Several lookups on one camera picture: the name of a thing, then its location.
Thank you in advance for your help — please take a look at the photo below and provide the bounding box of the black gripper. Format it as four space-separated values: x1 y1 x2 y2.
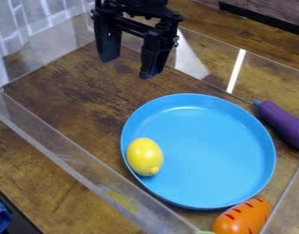
92 0 183 80

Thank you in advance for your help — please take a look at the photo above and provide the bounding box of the blue round plastic tray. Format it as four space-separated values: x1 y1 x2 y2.
121 93 276 210

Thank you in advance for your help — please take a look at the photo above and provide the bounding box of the clear acrylic enclosure wall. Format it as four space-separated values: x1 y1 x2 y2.
0 0 299 234

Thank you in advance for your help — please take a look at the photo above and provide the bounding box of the orange toy carrot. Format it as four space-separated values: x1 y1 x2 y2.
196 197 272 234

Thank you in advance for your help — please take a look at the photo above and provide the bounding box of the blue object at corner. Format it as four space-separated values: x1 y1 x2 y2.
0 201 12 234

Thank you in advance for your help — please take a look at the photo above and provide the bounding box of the yellow toy lemon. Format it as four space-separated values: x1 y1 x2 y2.
125 137 164 176

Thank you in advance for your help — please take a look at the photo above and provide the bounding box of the purple toy eggplant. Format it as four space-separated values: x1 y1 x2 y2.
252 100 299 149

